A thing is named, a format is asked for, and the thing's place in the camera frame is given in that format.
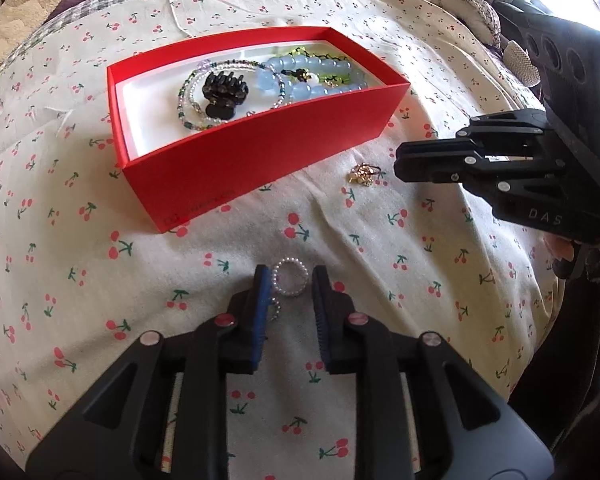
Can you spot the red cardboard box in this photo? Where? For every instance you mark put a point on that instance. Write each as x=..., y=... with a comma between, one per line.
x=260, y=160

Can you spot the white floral pillow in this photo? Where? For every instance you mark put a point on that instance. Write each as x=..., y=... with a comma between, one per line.
x=465, y=5

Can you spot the gold charm earring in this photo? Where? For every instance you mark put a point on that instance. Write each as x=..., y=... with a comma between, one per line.
x=360, y=174

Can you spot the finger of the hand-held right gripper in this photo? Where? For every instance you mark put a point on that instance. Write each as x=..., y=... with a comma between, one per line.
x=505, y=125
x=430, y=162

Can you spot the beige fleece blanket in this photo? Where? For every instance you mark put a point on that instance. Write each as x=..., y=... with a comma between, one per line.
x=25, y=15

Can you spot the black hair claw clip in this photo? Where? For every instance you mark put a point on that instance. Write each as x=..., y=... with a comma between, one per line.
x=222, y=87

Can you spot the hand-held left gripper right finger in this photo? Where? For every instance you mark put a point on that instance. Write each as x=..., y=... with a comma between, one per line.
x=322, y=305

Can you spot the cherry print bedsheet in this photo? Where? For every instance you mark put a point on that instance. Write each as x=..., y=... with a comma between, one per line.
x=430, y=285

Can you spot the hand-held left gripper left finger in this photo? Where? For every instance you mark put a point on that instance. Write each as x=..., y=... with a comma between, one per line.
x=262, y=300

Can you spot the person's right hand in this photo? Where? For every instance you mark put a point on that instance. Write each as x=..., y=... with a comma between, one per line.
x=561, y=252

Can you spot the grey checked bedding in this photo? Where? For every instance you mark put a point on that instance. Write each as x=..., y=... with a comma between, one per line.
x=105, y=0

